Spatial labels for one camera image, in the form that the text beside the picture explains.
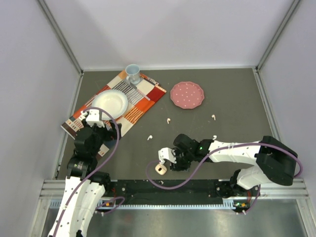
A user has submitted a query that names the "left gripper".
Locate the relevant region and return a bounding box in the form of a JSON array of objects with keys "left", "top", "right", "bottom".
[{"left": 82, "top": 118, "right": 121, "bottom": 156}]

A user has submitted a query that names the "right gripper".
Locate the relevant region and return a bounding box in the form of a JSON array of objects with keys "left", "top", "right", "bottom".
[{"left": 170, "top": 149, "right": 195, "bottom": 171}]

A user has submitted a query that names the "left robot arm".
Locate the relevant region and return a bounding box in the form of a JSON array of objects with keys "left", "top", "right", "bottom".
[{"left": 48, "top": 120, "right": 121, "bottom": 237}]

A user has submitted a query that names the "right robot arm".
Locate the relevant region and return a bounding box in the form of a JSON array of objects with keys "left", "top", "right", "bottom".
[{"left": 166, "top": 134, "right": 298, "bottom": 196}]

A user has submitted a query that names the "beige earbuds charging case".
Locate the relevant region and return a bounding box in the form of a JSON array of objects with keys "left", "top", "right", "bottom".
[{"left": 155, "top": 163, "right": 167, "bottom": 176}]

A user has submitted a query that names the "white bowl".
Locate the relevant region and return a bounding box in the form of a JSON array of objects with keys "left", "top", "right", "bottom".
[{"left": 92, "top": 89, "right": 128, "bottom": 119}]

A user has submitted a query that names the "light blue cup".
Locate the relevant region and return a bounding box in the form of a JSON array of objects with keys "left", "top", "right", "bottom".
[{"left": 125, "top": 64, "right": 141, "bottom": 85}]

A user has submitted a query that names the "pink dotted plate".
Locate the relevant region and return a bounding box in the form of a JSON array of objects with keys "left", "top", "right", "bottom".
[{"left": 170, "top": 81, "right": 204, "bottom": 109}]

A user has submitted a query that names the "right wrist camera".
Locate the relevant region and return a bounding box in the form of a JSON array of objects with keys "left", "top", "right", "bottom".
[{"left": 158, "top": 148, "right": 177, "bottom": 164}]

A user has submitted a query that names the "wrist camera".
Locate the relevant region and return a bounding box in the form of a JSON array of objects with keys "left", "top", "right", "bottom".
[
  {"left": 81, "top": 109, "right": 105, "bottom": 128},
  {"left": 158, "top": 148, "right": 177, "bottom": 164}
]

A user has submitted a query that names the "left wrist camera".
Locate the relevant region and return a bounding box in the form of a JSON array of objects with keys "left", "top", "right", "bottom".
[{"left": 81, "top": 109, "right": 105, "bottom": 128}]

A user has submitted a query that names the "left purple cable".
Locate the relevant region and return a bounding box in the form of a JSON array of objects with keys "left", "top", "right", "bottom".
[{"left": 49, "top": 108, "right": 125, "bottom": 237}]

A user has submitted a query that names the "knife with pink handle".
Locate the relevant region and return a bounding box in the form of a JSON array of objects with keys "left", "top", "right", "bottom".
[{"left": 124, "top": 80, "right": 150, "bottom": 101}]

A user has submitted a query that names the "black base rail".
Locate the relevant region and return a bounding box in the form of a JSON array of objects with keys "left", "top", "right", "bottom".
[{"left": 104, "top": 179, "right": 235, "bottom": 205}]

